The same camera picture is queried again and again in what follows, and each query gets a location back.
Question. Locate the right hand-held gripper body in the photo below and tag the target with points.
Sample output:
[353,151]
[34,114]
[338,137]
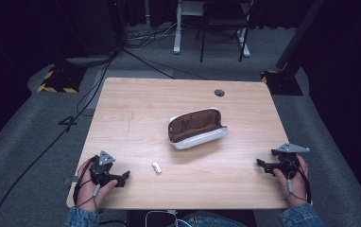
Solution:
[287,162]

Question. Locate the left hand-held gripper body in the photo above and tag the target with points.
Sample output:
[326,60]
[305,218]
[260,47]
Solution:
[101,171]

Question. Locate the person's left hand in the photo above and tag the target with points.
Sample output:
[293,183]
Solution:
[87,192]

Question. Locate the person's right hand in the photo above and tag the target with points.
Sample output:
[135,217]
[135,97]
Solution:
[298,189]

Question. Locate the small white eraser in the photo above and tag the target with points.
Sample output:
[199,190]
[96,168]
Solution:
[157,167]

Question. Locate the white pencil case brown lining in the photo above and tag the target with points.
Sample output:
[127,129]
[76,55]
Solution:
[197,127]

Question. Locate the black yellow striped stand base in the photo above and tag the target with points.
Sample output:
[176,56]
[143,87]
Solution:
[282,82]
[60,80]

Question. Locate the person's denim legs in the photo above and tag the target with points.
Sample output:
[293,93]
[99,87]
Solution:
[207,220]

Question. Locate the black slanted stand pole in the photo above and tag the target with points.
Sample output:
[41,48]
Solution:
[298,34]

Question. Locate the black chair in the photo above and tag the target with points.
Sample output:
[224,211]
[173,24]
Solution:
[222,19]

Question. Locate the white desk frame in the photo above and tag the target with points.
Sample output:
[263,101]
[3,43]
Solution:
[177,38]

